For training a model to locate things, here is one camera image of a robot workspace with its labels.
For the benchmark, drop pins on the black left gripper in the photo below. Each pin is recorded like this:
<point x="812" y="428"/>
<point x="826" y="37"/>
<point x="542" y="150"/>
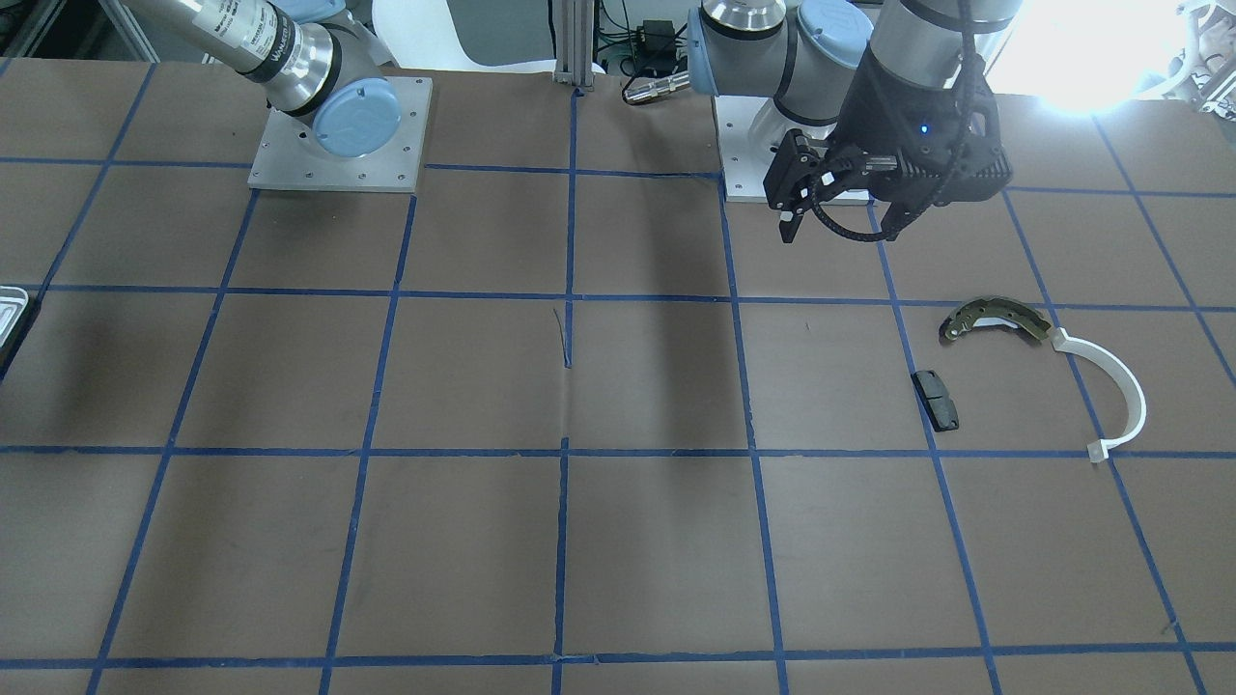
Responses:
<point x="877" y="98"/>

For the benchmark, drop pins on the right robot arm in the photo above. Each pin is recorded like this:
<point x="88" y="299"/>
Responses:
<point x="317" y="63"/>

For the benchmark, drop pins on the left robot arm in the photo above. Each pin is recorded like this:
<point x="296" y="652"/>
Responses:
<point x="804" y="57"/>

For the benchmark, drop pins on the ribbed metal tray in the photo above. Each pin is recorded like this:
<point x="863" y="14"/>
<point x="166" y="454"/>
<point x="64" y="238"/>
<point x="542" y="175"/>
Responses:
<point x="16" y="308"/>

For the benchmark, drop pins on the olive brake shoe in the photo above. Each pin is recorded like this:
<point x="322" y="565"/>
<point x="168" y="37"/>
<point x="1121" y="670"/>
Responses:
<point x="994" y="311"/>

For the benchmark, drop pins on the grey brake pad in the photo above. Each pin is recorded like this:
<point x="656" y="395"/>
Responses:
<point x="936" y="400"/>

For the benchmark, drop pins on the white curved plastic piece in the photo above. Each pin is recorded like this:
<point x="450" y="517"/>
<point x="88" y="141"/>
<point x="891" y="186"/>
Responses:
<point x="1099" y="450"/>

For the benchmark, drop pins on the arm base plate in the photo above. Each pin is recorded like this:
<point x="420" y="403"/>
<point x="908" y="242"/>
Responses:
<point x="291" y="158"/>
<point x="748" y="130"/>

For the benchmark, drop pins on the aluminium frame post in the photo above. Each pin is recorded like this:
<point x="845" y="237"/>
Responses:
<point x="573" y="34"/>

